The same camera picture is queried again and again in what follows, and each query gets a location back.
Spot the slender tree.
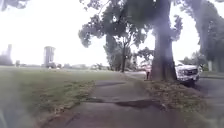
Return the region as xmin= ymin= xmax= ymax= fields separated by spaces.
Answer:
xmin=78 ymin=0 xmax=154 ymax=74

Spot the grey concrete sidewalk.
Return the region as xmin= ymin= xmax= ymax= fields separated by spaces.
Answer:
xmin=43 ymin=71 xmax=188 ymax=128

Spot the large thick-trunked tree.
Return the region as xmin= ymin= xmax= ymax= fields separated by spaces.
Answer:
xmin=126 ymin=0 xmax=184 ymax=82

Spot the tall pale building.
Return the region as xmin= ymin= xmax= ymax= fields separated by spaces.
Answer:
xmin=43 ymin=45 xmax=56 ymax=68

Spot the grass verge strip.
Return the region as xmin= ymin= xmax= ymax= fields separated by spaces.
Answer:
xmin=139 ymin=78 xmax=224 ymax=128

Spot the wide grass field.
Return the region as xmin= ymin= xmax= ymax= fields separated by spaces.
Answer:
xmin=0 ymin=65 xmax=124 ymax=128

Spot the white pickup truck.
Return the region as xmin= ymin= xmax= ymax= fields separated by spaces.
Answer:
xmin=174 ymin=61 xmax=201 ymax=84

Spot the group of dark trees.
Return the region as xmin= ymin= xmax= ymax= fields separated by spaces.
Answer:
xmin=181 ymin=0 xmax=224 ymax=73

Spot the narrow distant building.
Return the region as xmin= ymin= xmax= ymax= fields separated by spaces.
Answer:
xmin=0 ymin=43 xmax=14 ymax=66

